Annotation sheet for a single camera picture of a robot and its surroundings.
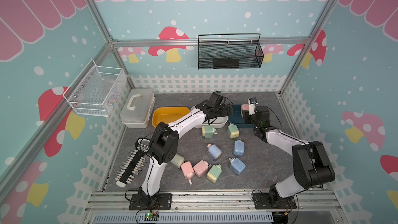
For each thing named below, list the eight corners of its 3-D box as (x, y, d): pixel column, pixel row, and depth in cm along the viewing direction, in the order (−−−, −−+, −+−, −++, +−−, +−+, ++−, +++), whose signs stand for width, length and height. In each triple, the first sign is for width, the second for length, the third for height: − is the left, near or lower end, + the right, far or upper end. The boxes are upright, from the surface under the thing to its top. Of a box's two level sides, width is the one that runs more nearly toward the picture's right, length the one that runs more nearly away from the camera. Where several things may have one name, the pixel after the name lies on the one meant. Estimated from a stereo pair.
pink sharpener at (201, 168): (200, 180, 82) (199, 176, 76) (193, 170, 85) (192, 166, 79) (210, 172, 85) (211, 167, 79) (203, 162, 88) (204, 158, 82)
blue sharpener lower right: (230, 175, 84) (232, 171, 78) (228, 162, 88) (230, 157, 82) (243, 175, 84) (246, 171, 78) (241, 162, 88) (244, 157, 82)
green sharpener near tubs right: (228, 140, 97) (230, 134, 91) (227, 129, 102) (228, 123, 96) (237, 140, 97) (239, 134, 91) (236, 129, 102) (238, 123, 96)
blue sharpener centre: (214, 162, 88) (215, 157, 82) (204, 152, 92) (205, 146, 86) (220, 156, 90) (222, 151, 84) (211, 146, 94) (211, 140, 88)
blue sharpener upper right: (233, 156, 90) (235, 151, 85) (232, 145, 95) (234, 139, 89) (243, 156, 90) (245, 151, 85) (241, 145, 95) (243, 139, 89)
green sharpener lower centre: (207, 183, 81) (207, 179, 76) (206, 168, 86) (207, 164, 81) (221, 183, 81) (222, 179, 76) (220, 168, 86) (221, 164, 81)
